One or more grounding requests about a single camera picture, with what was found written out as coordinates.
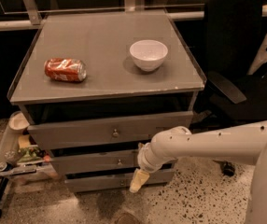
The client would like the grey drawer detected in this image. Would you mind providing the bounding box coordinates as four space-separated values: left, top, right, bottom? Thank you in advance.
28 111 193 149
49 145 183 176
64 164 175 192

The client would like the grey drawer cabinet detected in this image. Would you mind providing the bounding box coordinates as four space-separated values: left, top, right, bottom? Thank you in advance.
7 10 207 194

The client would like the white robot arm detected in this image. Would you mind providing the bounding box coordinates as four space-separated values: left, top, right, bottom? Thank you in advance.
130 120 267 224

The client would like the grey bottom drawer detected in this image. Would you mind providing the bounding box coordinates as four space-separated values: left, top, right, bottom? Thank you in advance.
64 164 175 192

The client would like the white ceramic bowl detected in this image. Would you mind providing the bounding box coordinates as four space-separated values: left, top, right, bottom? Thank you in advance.
130 40 168 72

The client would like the green snack bag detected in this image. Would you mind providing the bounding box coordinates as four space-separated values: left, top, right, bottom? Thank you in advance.
18 147 44 163

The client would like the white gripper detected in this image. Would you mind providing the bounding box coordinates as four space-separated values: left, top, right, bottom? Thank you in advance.
130 143 162 193

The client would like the black office chair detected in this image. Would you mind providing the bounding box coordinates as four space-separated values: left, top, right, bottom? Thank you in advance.
190 0 267 177

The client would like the crushed orange soda can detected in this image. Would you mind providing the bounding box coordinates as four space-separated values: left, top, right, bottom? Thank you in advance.
44 58 87 82

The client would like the metal window rail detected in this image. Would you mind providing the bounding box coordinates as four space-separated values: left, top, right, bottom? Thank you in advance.
0 0 267 33

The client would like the white cup in tray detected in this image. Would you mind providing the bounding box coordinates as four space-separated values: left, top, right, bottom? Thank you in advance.
9 112 29 131

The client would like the grey top drawer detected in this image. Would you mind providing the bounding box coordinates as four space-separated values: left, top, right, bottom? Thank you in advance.
28 111 193 149

